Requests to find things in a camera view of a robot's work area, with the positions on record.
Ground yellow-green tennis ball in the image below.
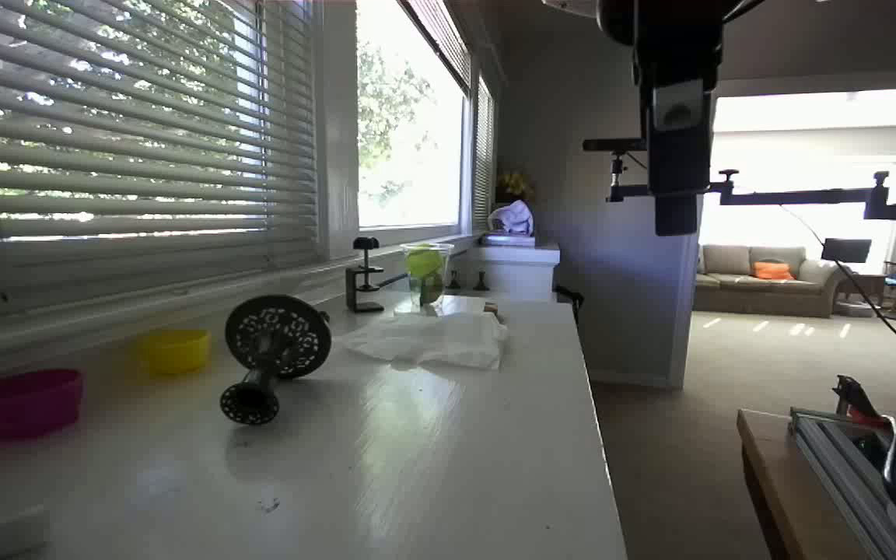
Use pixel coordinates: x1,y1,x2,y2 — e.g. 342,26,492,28
404,245,445,281

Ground white crumpled cloth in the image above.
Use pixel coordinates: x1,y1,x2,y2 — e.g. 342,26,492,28
340,312,509,371

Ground white storage box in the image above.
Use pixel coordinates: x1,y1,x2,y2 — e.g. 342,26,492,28
477,245,559,302

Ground white purple figure on box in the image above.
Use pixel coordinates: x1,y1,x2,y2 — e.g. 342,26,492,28
488,200,534,245

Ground black table clamp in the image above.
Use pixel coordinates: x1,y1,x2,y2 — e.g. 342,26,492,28
345,237,382,315

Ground beige sofa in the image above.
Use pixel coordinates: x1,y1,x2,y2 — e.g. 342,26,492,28
693,245,841,319

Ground yellow plastic bowl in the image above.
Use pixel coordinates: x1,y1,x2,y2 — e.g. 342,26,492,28
138,330,211,377

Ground orange cushion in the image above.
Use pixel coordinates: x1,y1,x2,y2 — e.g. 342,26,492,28
752,263,792,281

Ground white window blinds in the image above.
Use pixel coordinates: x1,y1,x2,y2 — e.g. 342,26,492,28
0,0,321,324

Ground wooden side table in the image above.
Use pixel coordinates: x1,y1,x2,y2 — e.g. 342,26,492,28
734,411,871,560

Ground magenta plastic bowl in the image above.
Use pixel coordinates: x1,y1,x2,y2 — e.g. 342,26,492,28
0,366,85,440

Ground grey metal equipment stack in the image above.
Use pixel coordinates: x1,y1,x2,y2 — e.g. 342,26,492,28
790,377,896,560

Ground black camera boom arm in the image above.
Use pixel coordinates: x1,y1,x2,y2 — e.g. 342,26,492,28
581,136,896,220

